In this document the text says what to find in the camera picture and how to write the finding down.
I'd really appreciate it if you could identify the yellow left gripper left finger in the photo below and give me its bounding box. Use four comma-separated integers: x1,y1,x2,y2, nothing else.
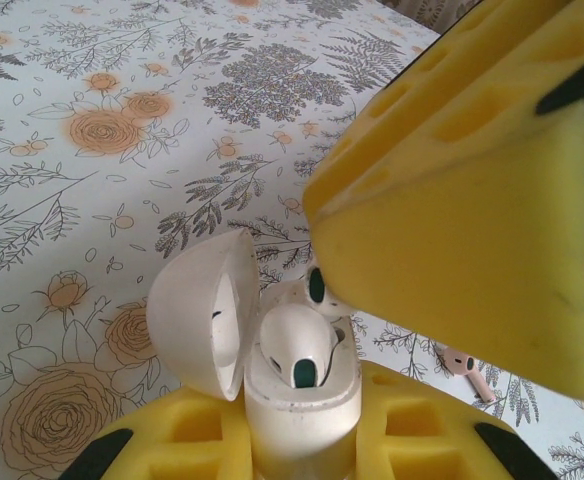
64,387,256,480

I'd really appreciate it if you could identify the pink wireless earbud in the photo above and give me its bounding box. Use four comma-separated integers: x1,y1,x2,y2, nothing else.
434,344,498,404

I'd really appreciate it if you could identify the white earbud charging case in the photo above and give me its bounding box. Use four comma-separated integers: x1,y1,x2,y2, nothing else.
145,228,364,471

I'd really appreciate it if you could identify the white wireless earbud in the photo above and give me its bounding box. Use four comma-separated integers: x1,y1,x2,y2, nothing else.
257,302,339,390
304,264,354,324

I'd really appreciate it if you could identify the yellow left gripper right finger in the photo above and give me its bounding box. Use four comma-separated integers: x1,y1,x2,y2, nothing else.
354,360,564,480

